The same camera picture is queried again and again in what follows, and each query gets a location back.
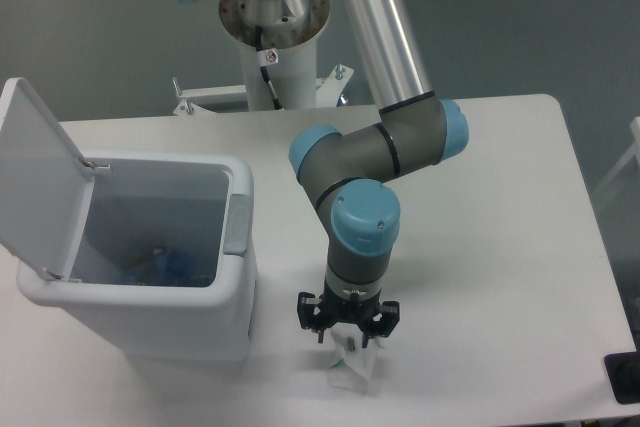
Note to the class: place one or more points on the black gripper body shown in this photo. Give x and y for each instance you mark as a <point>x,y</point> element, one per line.
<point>336,309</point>

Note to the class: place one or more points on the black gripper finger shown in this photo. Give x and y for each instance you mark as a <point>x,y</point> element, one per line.
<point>382,323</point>
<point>313,314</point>

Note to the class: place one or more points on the white paper carton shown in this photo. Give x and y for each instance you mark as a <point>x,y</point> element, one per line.
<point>351,365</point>

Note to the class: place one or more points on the clear plastic water bottle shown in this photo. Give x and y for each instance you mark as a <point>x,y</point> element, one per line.
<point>172,267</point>

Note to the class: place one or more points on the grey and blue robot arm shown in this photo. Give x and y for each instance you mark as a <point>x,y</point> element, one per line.
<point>345,176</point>

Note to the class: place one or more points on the white trash can body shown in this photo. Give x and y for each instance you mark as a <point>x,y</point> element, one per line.
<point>144,200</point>

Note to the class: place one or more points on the white trash can lid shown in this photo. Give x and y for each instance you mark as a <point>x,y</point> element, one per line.
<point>46,189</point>

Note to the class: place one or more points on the black device at table edge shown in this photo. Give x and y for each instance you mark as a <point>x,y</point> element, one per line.
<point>623,374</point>

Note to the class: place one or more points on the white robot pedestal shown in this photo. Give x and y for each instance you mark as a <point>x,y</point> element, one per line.
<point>280,77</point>

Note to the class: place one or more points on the white frame at right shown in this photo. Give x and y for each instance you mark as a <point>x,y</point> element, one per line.
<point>620,174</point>

